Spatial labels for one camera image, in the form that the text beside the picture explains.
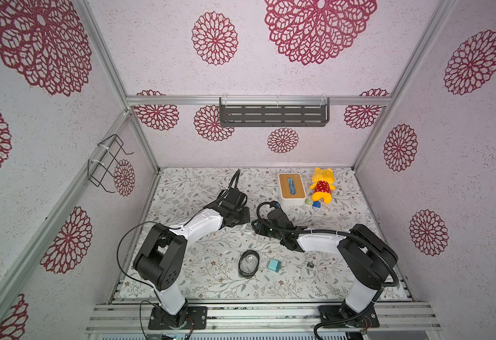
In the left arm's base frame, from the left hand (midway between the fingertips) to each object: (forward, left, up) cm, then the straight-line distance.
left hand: (247, 217), depth 92 cm
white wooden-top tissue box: (+19, -22, -6) cm, 30 cm away
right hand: (-2, -2, -1) cm, 3 cm away
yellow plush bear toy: (+18, -37, -1) cm, 41 cm away
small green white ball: (+14, -31, -8) cm, 34 cm away
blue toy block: (+13, -35, -9) cm, 38 cm away
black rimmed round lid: (-17, 0, -8) cm, 19 cm away
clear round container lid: (-4, 0, -3) cm, 5 cm away
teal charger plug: (-19, -11, -5) cm, 22 cm away
